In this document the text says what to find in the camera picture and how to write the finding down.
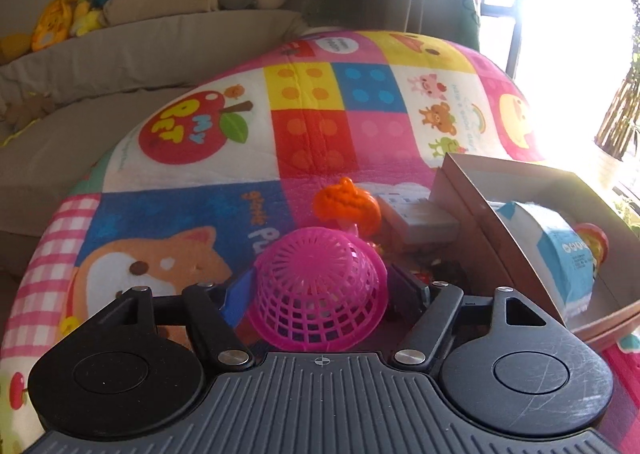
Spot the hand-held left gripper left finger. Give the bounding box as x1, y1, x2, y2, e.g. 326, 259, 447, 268
89, 269, 259, 372

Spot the orange round toy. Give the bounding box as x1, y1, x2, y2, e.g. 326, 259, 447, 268
572, 222, 611, 267

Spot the grey sofa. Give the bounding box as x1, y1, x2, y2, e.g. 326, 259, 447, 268
0, 9, 321, 282

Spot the brown cardboard box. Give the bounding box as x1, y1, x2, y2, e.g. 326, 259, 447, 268
430, 152, 640, 351

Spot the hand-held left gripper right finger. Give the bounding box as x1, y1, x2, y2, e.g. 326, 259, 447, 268
386, 263, 562, 371

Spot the orange pumpkin toy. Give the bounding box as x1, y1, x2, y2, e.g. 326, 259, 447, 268
312, 177, 384, 238

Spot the green hanging cloth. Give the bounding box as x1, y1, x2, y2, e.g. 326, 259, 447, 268
444, 0, 482, 53

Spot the potted green plant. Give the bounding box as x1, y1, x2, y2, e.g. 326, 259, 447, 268
592, 0, 640, 190

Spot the yellow round plush toy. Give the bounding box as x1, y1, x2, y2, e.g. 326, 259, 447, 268
31, 0, 76, 53

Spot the blue and white packet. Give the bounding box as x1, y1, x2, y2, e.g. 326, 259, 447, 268
494, 200, 599, 321

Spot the colourful printed blanket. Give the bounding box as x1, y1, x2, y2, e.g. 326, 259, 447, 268
0, 29, 640, 454

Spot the pink plastic mesh basket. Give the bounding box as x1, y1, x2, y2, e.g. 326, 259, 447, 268
247, 226, 388, 353

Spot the yellow duck plush toy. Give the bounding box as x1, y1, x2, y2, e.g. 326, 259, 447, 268
67, 0, 107, 38

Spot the white power socket adapter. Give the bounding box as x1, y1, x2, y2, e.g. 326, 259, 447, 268
377, 191, 461, 255

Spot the brown plush toy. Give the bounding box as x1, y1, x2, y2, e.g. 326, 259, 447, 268
0, 94, 57, 133

